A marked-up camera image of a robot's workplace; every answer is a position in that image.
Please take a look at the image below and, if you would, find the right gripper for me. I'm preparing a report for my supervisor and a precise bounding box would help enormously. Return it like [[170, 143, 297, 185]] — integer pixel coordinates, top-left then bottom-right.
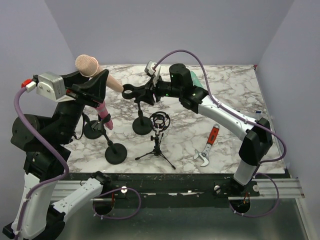
[[138, 73, 182, 106]]

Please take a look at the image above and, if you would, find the beige microphone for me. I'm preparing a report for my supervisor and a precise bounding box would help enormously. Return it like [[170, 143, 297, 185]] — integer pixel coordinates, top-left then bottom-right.
[[75, 54, 124, 93]]

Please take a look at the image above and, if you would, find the black tripod shock-mount stand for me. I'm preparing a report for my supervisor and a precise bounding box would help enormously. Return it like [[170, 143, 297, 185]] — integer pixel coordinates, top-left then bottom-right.
[[135, 111, 176, 170]]

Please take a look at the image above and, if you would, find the black round-base clip stand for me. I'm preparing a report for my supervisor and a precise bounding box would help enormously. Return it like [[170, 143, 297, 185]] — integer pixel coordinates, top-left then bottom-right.
[[121, 83, 152, 136]]

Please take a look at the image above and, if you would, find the mint green microphone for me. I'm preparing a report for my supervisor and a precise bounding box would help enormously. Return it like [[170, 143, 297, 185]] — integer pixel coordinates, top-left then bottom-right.
[[190, 70, 203, 88]]

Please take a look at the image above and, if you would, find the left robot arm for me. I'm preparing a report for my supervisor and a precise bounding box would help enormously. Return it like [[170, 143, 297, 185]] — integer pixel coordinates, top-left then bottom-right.
[[2, 69, 111, 240]]

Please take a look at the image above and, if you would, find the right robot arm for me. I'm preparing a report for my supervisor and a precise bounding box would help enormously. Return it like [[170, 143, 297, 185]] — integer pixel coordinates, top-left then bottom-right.
[[133, 61, 273, 196]]

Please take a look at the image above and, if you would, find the pink microphone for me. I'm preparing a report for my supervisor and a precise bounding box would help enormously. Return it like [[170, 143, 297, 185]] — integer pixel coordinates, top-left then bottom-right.
[[95, 101, 114, 130]]

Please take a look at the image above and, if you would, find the black gold-mic stand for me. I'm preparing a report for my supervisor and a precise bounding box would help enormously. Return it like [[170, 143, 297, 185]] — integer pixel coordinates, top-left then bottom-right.
[[82, 112, 102, 140]]

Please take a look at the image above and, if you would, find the black round-base pink-mic stand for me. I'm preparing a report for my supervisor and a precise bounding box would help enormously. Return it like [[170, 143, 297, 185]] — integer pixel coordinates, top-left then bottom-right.
[[92, 114, 128, 165]]

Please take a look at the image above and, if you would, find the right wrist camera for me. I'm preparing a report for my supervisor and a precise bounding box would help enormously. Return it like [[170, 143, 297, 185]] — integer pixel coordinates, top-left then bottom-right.
[[144, 60, 161, 87]]

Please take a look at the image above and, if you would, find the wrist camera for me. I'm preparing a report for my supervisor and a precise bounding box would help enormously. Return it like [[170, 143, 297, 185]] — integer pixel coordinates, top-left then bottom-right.
[[21, 71, 66, 102], [144, 60, 161, 87]]

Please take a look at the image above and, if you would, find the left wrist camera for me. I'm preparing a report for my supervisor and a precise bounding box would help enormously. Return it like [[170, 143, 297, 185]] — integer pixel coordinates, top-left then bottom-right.
[[21, 71, 66, 102]]

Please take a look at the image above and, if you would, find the red-handled adjustable wrench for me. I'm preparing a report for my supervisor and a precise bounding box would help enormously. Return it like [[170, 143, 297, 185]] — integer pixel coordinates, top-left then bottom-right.
[[193, 123, 220, 167]]

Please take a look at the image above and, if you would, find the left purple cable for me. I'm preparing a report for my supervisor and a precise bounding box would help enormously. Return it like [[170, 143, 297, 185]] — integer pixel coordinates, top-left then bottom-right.
[[14, 88, 70, 235]]

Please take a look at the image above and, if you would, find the purple cable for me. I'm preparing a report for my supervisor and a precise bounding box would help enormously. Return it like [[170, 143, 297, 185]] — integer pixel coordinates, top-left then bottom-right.
[[154, 49, 287, 163], [14, 88, 70, 235]]

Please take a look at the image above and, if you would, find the black front mounting rail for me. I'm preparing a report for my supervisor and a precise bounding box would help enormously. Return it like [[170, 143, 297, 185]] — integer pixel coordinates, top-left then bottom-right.
[[74, 172, 261, 201]]

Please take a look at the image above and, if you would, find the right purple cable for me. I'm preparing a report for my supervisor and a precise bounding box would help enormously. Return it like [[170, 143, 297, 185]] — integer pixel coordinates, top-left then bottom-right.
[[154, 49, 287, 163]]

